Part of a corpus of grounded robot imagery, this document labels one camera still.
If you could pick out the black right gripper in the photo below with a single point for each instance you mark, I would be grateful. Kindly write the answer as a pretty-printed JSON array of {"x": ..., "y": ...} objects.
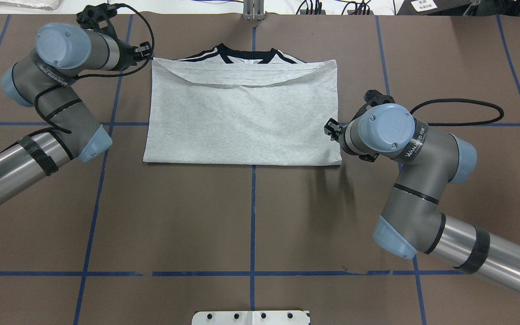
[{"x": 340, "y": 132}]

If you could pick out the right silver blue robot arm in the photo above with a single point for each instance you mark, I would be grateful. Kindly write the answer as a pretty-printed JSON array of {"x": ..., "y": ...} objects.
[{"x": 410, "y": 221}]

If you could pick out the clear plastic bag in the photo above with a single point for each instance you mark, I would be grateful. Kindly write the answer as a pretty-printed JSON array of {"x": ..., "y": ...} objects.
[{"x": 32, "y": 4}]

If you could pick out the aluminium frame post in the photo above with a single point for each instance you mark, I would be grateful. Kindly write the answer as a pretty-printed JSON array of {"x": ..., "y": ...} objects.
[{"x": 253, "y": 10}]

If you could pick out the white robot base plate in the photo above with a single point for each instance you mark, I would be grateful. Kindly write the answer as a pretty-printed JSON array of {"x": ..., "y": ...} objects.
[{"x": 265, "y": 317}]

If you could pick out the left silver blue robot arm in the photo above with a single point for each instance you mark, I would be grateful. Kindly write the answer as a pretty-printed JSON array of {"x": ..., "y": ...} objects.
[{"x": 44, "y": 80}]

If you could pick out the grey cartoon print t-shirt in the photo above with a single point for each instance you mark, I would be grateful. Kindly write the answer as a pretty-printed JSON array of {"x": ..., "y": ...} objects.
[{"x": 225, "y": 106}]

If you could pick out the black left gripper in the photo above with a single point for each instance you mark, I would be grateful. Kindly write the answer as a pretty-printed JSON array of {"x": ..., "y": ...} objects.
[{"x": 130, "y": 57}]

